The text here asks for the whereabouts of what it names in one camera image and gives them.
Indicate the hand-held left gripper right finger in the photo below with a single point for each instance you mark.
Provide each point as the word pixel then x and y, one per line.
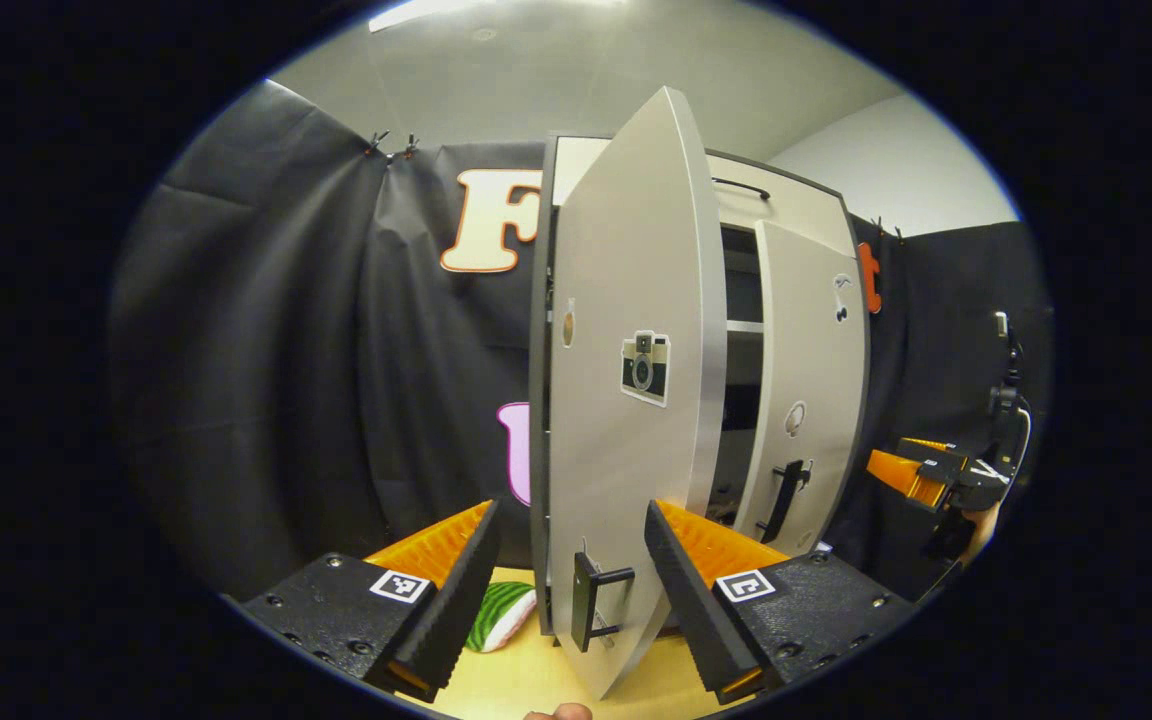
pixel 681 600

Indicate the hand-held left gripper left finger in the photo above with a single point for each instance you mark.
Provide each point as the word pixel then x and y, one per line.
pixel 466 590

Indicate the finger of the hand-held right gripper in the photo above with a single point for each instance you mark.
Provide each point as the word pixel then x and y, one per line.
pixel 911 478
pixel 941 458

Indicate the cabinet door with calendar sticker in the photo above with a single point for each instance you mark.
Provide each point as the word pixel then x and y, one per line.
pixel 806 340

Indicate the white shoe cabinet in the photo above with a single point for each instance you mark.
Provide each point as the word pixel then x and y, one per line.
pixel 539 420

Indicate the white cabinet shelf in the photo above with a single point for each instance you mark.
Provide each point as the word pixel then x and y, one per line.
pixel 744 327

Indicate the watermelon pattern plush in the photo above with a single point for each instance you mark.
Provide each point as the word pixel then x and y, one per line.
pixel 498 615

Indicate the black backdrop cloth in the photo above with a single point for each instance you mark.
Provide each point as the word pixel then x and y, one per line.
pixel 286 350

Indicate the metal cloth clip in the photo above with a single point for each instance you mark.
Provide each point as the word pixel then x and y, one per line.
pixel 377 142
pixel 410 146

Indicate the round ceiling sensor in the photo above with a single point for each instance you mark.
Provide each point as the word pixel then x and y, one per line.
pixel 484 34

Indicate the ceiling light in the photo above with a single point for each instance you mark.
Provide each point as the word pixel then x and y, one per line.
pixel 476 10

